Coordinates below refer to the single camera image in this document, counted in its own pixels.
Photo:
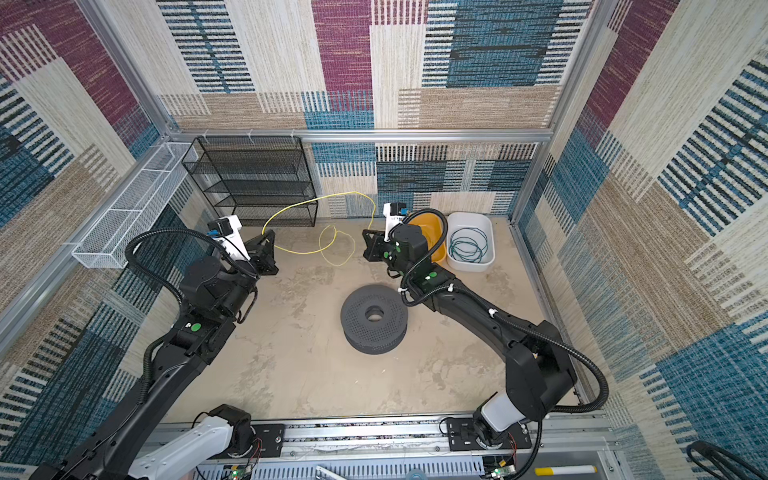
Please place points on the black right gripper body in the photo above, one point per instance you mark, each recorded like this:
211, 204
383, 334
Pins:
376, 248

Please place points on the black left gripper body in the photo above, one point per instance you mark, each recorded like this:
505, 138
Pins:
255, 253

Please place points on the dark grey cable spool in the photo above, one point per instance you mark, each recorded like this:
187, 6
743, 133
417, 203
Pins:
374, 319

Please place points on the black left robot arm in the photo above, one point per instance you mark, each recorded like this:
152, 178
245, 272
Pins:
214, 296

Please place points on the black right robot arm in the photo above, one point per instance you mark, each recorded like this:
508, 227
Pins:
539, 366

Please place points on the black mesh shelf rack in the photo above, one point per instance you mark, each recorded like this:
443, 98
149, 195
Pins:
264, 180

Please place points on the yellow plastic bin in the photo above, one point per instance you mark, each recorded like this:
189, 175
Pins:
432, 228

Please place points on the white plastic bin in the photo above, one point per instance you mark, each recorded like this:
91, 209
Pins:
470, 242

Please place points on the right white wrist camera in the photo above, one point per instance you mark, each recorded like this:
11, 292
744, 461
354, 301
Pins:
394, 213

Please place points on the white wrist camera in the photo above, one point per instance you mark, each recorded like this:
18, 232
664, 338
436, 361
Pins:
394, 213
226, 231

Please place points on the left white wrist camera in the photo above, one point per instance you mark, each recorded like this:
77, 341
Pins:
226, 231

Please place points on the white wire mesh tray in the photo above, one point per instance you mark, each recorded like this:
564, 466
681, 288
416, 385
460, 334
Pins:
134, 210

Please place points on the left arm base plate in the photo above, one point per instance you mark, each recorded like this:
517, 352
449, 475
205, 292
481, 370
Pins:
256, 441

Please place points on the aluminium mounting rail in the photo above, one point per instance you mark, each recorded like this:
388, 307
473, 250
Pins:
411, 446

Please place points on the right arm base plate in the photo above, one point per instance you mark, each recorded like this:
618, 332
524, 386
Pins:
462, 436

